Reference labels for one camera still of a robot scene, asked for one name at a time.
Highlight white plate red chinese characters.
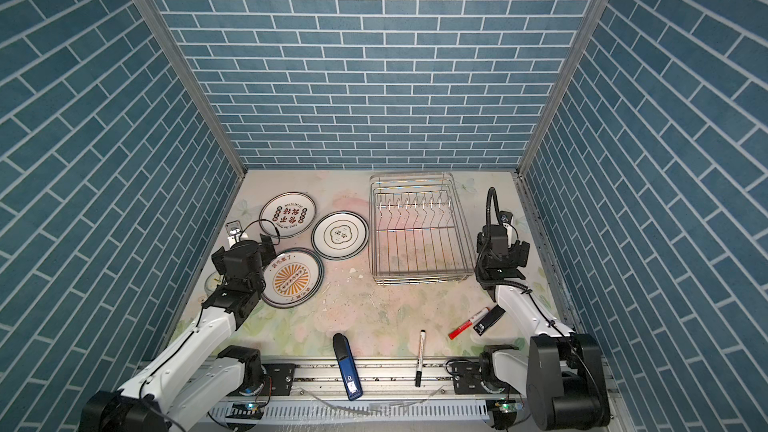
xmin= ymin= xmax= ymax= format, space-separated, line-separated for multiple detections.
xmin=258 ymin=192 xmax=317 ymax=238

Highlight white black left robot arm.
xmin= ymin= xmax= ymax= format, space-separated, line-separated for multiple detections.
xmin=79 ymin=235 xmax=277 ymax=431

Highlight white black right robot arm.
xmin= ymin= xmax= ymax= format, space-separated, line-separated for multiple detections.
xmin=475 ymin=225 xmax=611 ymax=431

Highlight red white marker pen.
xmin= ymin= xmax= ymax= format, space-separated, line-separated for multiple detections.
xmin=448 ymin=307 xmax=490 ymax=340

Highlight black white marker pen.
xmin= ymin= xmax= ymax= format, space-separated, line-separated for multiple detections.
xmin=414 ymin=329 xmax=426 ymax=388

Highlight blue stapler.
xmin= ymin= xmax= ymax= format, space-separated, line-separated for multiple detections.
xmin=333 ymin=333 xmax=363 ymax=401

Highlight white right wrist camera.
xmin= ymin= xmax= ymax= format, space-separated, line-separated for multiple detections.
xmin=497 ymin=210 xmax=517 ymax=233

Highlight steel wire dish rack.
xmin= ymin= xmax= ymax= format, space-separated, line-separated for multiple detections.
xmin=369 ymin=172 xmax=475 ymax=285

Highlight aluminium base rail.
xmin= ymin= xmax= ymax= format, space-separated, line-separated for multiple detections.
xmin=227 ymin=347 xmax=523 ymax=400

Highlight aluminium corner post right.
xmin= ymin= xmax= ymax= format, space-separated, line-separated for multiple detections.
xmin=517 ymin=0 xmax=609 ymax=176

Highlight aluminium corner post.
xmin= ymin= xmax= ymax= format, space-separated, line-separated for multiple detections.
xmin=517 ymin=0 xmax=609 ymax=176
xmin=132 ymin=0 xmax=247 ymax=180

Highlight aluminium corner post left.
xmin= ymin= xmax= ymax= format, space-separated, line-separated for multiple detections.
xmin=132 ymin=0 xmax=247 ymax=180

